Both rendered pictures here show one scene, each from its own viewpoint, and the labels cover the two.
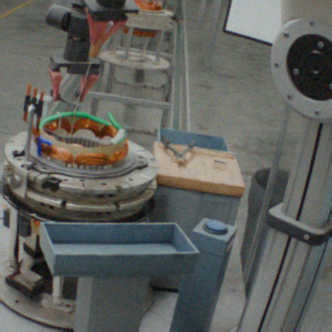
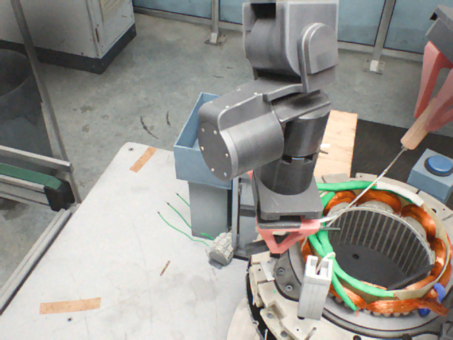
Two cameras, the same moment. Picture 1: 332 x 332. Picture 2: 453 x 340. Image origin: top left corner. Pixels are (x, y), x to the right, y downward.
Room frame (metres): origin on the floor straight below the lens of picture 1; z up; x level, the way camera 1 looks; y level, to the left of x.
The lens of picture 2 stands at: (1.30, 0.61, 1.65)
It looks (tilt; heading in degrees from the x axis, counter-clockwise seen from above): 45 degrees down; 290
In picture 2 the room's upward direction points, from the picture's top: 1 degrees clockwise
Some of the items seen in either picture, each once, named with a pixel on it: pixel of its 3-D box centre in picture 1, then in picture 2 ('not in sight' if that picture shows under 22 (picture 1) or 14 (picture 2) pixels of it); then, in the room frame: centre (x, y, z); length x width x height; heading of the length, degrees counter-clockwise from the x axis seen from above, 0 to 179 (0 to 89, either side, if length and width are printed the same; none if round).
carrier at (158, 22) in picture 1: (138, 35); not in sight; (3.54, 0.27, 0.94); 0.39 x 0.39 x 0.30
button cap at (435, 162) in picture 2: (216, 226); (439, 164); (1.16, -0.11, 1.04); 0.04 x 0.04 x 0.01
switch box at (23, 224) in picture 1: (22, 220); not in sight; (1.47, 0.33, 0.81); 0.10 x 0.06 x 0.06; 59
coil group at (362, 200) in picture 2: not in sight; (379, 201); (1.26, 0.10, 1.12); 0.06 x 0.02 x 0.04; 9
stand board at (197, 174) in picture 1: (196, 168); (296, 141); (1.41, -0.07, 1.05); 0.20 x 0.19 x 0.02; 5
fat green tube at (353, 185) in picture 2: (116, 128); (361, 189); (1.29, 0.11, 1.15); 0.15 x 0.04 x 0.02; 9
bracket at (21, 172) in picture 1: (22, 181); not in sight; (1.12, 0.26, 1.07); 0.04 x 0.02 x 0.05; 57
